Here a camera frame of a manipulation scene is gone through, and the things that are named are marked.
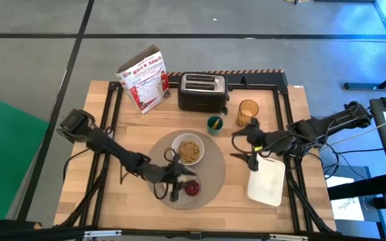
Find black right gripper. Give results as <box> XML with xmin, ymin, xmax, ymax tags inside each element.
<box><xmin>229</xmin><ymin>118</ymin><xmax>298</xmax><ymax>172</ymax></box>

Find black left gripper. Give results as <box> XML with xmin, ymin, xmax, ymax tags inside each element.
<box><xmin>145</xmin><ymin>162</ymin><xmax>197</xmax><ymax>203</ymax></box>

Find red apple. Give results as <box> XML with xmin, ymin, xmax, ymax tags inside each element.
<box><xmin>184</xmin><ymin>180</ymin><xmax>201</xmax><ymax>197</ymax></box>

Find amber drinking glass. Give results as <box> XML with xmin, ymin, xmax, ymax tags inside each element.
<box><xmin>235</xmin><ymin>98</ymin><xmax>260</xmax><ymax>128</ymax></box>

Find green cup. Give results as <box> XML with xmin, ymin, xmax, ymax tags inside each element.
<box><xmin>206</xmin><ymin>115</ymin><xmax>224</xmax><ymax>136</ymax></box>

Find white rectangular tray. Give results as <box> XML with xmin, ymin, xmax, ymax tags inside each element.
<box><xmin>246</xmin><ymin>155</ymin><xmax>286</xmax><ymax>207</ymax></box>

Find red white cereal box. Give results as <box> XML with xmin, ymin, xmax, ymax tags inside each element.
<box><xmin>115</xmin><ymin>44</ymin><xmax>172</xmax><ymax>114</ymax></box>

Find grey plate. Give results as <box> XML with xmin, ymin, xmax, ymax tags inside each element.
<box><xmin>152</xmin><ymin>165</ymin><xmax>203</xmax><ymax>210</ymax></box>

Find brown cereal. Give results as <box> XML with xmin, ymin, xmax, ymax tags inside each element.
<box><xmin>178</xmin><ymin>141</ymin><xmax>201</xmax><ymax>165</ymax></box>

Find round grey placemat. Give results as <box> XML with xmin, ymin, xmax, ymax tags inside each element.
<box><xmin>145</xmin><ymin>130</ymin><xmax>227</xmax><ymax>211</ymax></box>

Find white bowl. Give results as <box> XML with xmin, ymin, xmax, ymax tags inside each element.
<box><xmin>172</xmin><ymin>133</ymin><xmax>206</xmax><ymax>166</ymax></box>

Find black silver toaster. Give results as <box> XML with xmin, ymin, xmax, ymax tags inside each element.
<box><xmin>177</xmin><ymin>72</ymin><xmax>230</xmax><ymax>117</ymax></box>

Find white paper note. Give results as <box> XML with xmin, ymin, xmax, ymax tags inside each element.
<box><xmin>330</xmin><ymin>197</ymin><xmax>365</xmax><ymax>222</ymax></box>

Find black metal bar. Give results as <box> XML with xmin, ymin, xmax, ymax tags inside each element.
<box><xmin>326</xmin><ymin>173</ymin><xmax>386</xmax><ymax>202</ymax></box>

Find green floor mat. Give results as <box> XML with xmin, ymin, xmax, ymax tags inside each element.
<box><xmin>0</xmin><ymin>90</ymin><xmax>50</xmax><ymax>220</ymax></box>

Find black aluminium table frame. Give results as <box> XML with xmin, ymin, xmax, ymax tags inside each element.
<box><xmin>55</xmin><ymin>80</ymin><xmax>335</xmax><ymax>239</ymax></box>

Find silver bracket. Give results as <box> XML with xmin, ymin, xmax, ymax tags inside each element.
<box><xmin>269</xmin><ymin>234</ymin><xmax>310</xmax><ymax>241</ymax></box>
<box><xmin>84</xmin><ymin>230</ymin><xmax>123</xmax><ymax>238</ymax></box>

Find white cable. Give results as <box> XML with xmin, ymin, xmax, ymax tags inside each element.
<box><xmin>326</xmin><ymin>110</ymin><xmax>386</xmax><ymax>148</ymax></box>

